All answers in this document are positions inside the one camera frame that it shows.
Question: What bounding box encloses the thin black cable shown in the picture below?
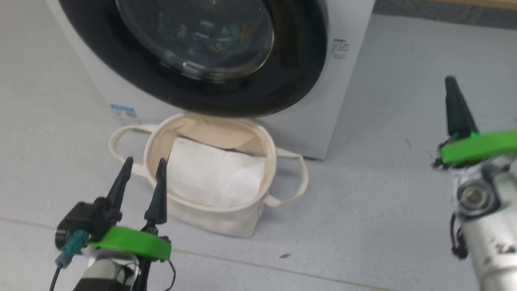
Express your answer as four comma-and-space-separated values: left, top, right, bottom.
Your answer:
450, 213, 469, 259
48, 263, 65, 291

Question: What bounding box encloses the round black glass washer door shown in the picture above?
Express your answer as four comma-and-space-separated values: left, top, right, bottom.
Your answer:
59, 0, 328, 118

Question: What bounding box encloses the blue energy label sticker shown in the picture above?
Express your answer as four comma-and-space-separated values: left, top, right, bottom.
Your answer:
110, 104, 142, 126

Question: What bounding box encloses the wooden baseboard strip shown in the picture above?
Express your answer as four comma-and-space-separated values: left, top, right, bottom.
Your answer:
424, 0, 517, 11

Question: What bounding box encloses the white front-load washing machine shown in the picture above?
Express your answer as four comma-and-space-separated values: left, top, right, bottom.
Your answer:
44, 0, 376, 160

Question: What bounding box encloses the teal cable connector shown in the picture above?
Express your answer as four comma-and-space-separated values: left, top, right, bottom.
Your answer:
56, 230, 88, 267

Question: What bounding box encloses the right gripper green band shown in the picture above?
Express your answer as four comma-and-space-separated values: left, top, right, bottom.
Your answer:
432, 76, 517, 168

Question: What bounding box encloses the cream canvas laundry basket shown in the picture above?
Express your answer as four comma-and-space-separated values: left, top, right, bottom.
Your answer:
108, 113, 309, 238

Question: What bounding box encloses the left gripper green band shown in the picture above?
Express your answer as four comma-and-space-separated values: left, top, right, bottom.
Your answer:
87, 157, 172, 261

